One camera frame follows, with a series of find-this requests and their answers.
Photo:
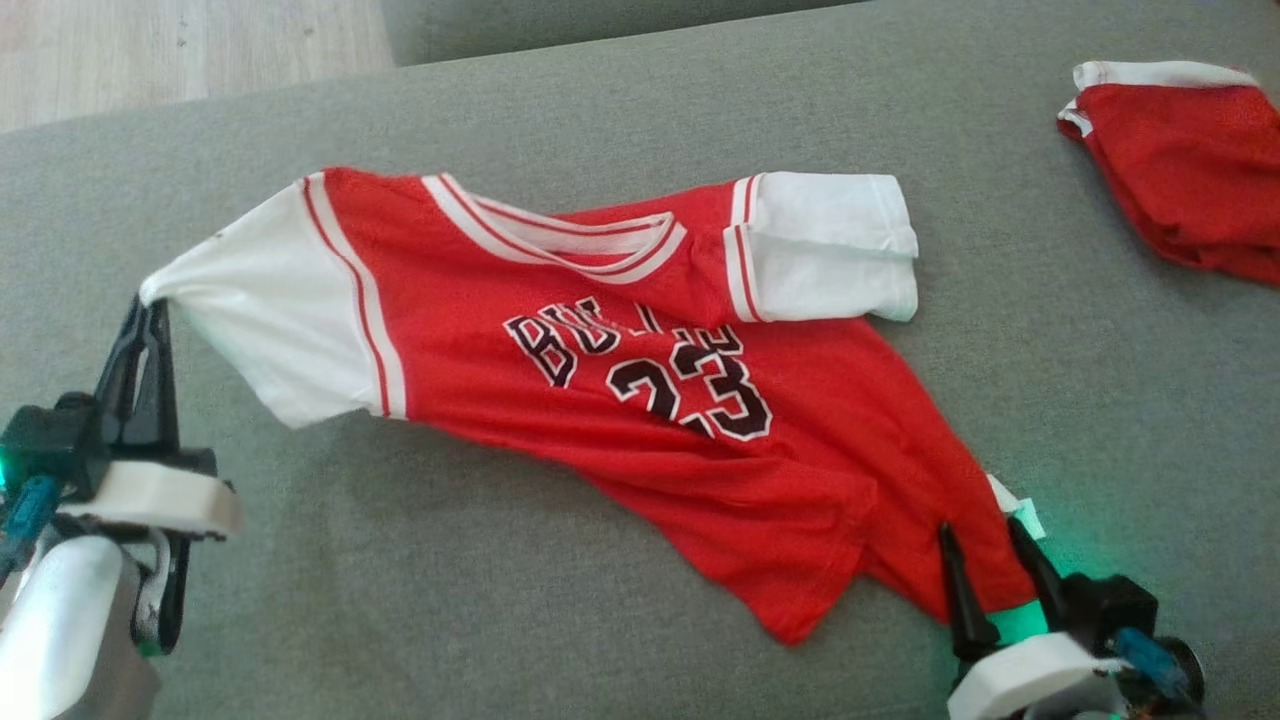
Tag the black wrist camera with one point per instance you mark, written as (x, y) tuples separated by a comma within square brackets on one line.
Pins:
[(1110, 610), (55, 445)]

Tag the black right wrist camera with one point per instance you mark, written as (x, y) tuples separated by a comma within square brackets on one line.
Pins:
[(1110, 610)]

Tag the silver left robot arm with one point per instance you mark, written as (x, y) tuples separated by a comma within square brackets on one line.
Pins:
[(60, 640)]

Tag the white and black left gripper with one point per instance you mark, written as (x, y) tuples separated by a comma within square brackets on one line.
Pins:
[(150, 495)]

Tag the long grey sofa seat cushion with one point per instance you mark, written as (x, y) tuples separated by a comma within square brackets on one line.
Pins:
[(550, 25)]

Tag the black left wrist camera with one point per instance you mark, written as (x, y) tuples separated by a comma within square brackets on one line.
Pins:
[(55, 445)]

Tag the red and white basketball jersey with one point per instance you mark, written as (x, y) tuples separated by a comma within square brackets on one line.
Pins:
[(560, 430)]

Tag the red shorts with white stripe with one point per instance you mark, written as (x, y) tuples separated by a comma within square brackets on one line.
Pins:
[(1190, 170)]

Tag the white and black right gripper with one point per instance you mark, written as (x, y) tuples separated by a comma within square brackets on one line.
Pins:
[(1030, 680)]

